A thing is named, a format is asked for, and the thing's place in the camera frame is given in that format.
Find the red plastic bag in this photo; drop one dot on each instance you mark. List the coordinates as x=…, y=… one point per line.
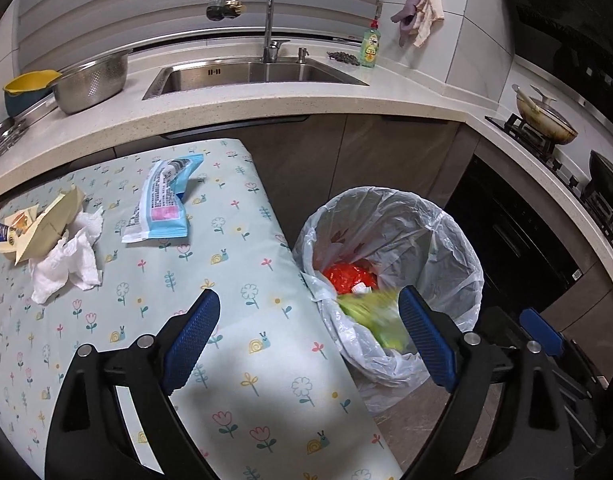
x=349, y=277

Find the black range hood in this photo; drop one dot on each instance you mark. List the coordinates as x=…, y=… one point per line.
x=561, y=25

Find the beige wok with glass lid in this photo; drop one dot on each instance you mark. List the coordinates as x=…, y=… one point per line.
x=546, y=117

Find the blue basin with yellow rim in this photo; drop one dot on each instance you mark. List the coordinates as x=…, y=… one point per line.
x=24, y=97

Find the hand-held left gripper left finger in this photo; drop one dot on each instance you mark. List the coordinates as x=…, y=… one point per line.
x=191, y=340

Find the beige paper carton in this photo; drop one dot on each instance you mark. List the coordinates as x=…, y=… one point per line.
x=41, y=230

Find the sink soap dispenser pump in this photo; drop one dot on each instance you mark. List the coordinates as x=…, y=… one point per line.
x=303, y=56

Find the steel steamer plate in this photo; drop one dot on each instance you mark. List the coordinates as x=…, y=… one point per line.
x=4, y=137

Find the chrome kitchen faucet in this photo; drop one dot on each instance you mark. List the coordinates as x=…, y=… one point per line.
x=269, y=25

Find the blue snack packet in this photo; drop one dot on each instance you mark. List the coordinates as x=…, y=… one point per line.
x=161, y=200

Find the steel colander bowl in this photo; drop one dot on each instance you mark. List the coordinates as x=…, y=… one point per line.
x=91, y=85

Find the grey window blind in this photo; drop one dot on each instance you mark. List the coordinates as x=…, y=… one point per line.
x=161, y=5

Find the purple hanging cloth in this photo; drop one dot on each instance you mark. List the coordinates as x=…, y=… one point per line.
x=411, y=10

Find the black wok with lid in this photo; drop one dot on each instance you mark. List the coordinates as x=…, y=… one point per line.
x=608, y=175

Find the trash bin with clear liner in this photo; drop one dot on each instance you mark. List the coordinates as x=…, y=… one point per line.
x=426, y=240

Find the white tissue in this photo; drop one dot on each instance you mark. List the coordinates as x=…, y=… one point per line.
x=69, y=265

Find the steel kitchen sink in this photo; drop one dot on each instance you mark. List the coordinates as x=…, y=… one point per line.
x=256, y=77

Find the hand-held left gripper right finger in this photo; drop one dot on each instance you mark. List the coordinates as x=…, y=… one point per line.
x=426, y=340

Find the black built-in oven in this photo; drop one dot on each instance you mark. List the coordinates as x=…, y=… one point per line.
x=516, y=240

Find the green wet wipes packet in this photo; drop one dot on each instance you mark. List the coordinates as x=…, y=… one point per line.
x=381, y=320

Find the dark scouring pad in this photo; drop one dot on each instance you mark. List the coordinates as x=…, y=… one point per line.
x=344, y=58

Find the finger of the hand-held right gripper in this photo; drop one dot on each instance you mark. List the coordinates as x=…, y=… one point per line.
x=541, y=332
x=501, y=322

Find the gas stove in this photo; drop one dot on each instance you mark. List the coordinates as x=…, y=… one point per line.
x=546, y=150

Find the brown base cabinet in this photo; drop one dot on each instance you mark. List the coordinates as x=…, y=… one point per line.
x=361, y=155

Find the floral tablecloth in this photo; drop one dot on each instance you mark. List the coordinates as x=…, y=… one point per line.
x=136, y=385

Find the green dish soap bottle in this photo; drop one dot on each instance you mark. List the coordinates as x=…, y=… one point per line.
x=371, y=47

